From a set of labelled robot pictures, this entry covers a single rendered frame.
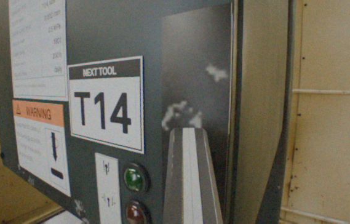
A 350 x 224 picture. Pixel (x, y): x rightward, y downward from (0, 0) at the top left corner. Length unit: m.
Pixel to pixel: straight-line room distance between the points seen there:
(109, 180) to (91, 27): 0.13
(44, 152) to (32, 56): 0.12
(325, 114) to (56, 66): 1.10
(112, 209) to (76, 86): 0.12
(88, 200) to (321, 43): 1.12
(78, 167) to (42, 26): 0.16
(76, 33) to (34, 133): 0.16
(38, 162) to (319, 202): 1.23
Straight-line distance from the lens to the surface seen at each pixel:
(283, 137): 0.80
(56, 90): 0.24
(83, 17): 0.20
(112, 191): 0.19
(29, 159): 0.35
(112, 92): 0.16
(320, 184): 1.24
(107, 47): 0.17
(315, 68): 1.14
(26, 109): 0.33
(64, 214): 1.72
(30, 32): 0.30
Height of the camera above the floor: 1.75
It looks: 7 degrees down
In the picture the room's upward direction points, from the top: straight up
